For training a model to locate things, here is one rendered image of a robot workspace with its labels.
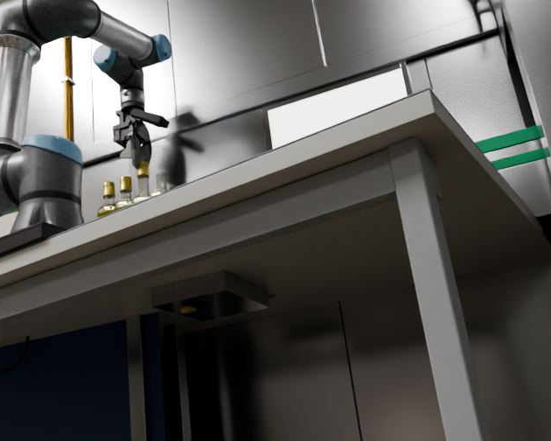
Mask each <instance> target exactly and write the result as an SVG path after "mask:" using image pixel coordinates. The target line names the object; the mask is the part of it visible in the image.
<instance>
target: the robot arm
mask: <svg viewBox="0 0 551 441"><path fill-rule="evenodd" d="M67 37H76V38H78V39H92V40H94V41H96V42H98V43H100V44H102V45H99V46H98V47H97V48H96V49H95V50H94V54H93V58H92V59H93V62H94V65H95V66H96V67H98V68H99V69H100V71H101V72H102V73H104V74H106V75H107V76H108V77H109V78H110V79H111V80H112V81H114V82H115V83H116V84H118V85H119V93H120V107H121V109H119V110H116V112H115V115H116V116H118V117H119V124H117V125H115V126H113V142H115V143H117V144H119V145H121V147H123V148H124V149H125V150H124V151H123V152H121V154H120V158H121V159H132V165H133V166H134V167H135V169H137V167H138V165H139V164H140V162H141V161H146V162H148V163H149V164H150V159H151V152H152V147H151V142H150V133H149V130H148V129H147V127H146V125H147V124H146V123H150V124H153V125H155V126H156V127H158V128H164V129H167V128H168V125H169V123H170V122H169V121H168V120H166V119H165V118H164V117H163V116H162V115H155V114H152V113H150V112H147V111H145V107H146V106H145V93H144V72H143V68H144V67H149V66H152V65H155V64H157V63H162V62H163V61H166V60H168V59H170V58H171V55H172V50H171V44H170V41H169V40H168V39H167V37H166V36H165V35H163V34H157V35H156V34H155V35H154V36H149V35H147V34H145V33H143V32H141V31H139V30H137V29H136V28H134V27H132V26H131V25H129V24H126V23H124V22H123V21H121V20H120V19H118V18H116V17H113V16H111V15H110V14H108V13H107V12H105V11H103V10H101V8H100V6H99V5H98V4H97V3H96V2H95V1H93V0H8V1H5V2H2V3H0V217H2V216H4V215H6V214H12V213H15V212H18V214H17V217H16V219H15V221H14V223H13V226H12V228H11V230H10V233H13V232H15V231H18V230H20V229H22V228H27V227H29V226H31V225H34V224H36V223H39V222H41V221H43V222H47V223H50V224H53V225H56V226H59V227H62V228H67V229H71V228H75V227H77V226H79V225H81V224H84V223H85V221H84V219H83V216H82V212H81V200H82V168H83V163H82V154H81V150H80V148H79V146H78V145H77V144H75V143H74V142H72V141H70V140H68V139H66V138H64V137H61V136H54V135H47V134H35V135H30V136H27V137H25V132H26V124H27V115H28V107H29V99H30V91H31V76H32V68H33V66H35V65H36V64H38V63H39V61H40V59H41V53H42V46H43V45H45V44H48V43H51V42H53V41H56V40H57V39H62V38H67ZM141 144H143V146H141Z"/></svg>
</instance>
